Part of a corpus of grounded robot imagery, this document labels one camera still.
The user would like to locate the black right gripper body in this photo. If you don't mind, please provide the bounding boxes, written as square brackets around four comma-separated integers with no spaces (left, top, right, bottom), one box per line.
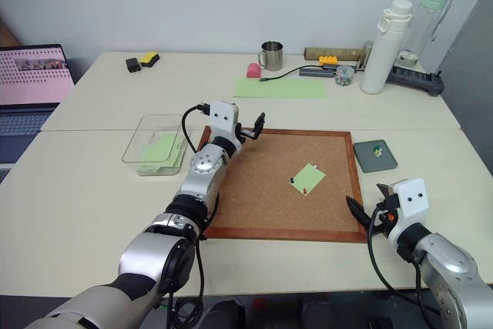
[374,194,401,230]

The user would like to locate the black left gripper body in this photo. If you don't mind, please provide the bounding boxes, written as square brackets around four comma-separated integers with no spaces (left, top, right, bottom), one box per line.
[235,122,259,145]

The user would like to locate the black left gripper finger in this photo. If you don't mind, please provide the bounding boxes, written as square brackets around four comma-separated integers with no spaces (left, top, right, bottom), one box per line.
[251,111,267,134]

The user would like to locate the green paper note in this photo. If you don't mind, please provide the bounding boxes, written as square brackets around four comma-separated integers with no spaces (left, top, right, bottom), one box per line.
[289,163,327,196]

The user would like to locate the wood framed cork board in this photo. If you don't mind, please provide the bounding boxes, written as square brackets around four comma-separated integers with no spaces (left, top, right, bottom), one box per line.
[196,126,369,244]

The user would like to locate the jar of pins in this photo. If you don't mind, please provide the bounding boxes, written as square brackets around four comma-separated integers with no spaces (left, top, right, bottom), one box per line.
[334,65,357,87]

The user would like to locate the grey square tray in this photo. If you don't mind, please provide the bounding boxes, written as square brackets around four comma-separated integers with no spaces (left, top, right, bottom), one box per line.
[353,139,399,173]

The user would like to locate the long green paper sheet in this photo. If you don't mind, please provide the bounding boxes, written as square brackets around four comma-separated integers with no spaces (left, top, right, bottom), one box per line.
[233,78,327,99]

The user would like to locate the stainless steel mug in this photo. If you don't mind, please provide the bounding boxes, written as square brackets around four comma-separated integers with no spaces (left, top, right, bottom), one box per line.
[257,40,285,72]

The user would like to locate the grey usb hub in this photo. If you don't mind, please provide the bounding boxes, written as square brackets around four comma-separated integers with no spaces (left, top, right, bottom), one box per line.
[299,66,336,78]

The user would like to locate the clear plastic container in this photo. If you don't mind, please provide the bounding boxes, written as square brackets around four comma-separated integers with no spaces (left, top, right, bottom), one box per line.
[121,113,191,177]

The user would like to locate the brown cork roll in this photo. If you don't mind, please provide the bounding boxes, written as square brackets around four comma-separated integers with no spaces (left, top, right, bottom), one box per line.
[304,46,365,62]

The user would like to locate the black handheld device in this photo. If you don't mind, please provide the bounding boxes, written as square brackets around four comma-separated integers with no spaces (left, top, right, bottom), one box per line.
[386,64,446,97]

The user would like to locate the yellow and black eraser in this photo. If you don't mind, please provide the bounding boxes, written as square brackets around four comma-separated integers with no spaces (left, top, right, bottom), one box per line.
[139,51,161,68]

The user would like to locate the grey metal block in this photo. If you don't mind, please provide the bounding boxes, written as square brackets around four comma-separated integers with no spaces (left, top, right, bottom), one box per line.
[356,40,375,72]

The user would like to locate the white water bottle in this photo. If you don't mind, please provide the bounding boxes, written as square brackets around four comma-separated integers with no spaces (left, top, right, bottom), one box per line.
[360,0,414,96]

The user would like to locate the clear bottle with green lid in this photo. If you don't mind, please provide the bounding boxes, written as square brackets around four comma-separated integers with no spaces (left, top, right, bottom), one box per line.
[397,0,456,69]

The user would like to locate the laptop with pink screen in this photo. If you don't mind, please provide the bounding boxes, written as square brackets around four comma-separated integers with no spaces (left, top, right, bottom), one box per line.
[0,44,75,184]

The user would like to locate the brown wooden object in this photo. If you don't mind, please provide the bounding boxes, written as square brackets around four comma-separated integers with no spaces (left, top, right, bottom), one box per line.
[0,16,18,48]

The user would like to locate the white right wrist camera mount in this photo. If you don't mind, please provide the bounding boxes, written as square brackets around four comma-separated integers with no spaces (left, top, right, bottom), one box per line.
[386,177,430,244]

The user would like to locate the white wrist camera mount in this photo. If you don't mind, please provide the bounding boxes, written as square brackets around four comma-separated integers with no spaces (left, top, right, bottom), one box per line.
[386,177,430,244]
[208,100,240,141]

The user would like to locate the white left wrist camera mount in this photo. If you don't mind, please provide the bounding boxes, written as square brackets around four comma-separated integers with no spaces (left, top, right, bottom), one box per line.
[208,100,240,141]

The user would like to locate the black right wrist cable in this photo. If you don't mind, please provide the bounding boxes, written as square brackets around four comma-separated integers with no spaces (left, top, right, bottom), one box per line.
[366,205,444,329]

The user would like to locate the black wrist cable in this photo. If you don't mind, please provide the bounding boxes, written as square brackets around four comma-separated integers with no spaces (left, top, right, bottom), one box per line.
[181,102,211,153]
[366,205,444,329]

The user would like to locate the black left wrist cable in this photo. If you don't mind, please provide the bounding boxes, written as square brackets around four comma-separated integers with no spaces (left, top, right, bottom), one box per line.
[181,102,211,153]

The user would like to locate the black left elbow cable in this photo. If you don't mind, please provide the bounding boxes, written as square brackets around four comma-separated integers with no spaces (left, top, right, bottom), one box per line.
[166,205,221,329]

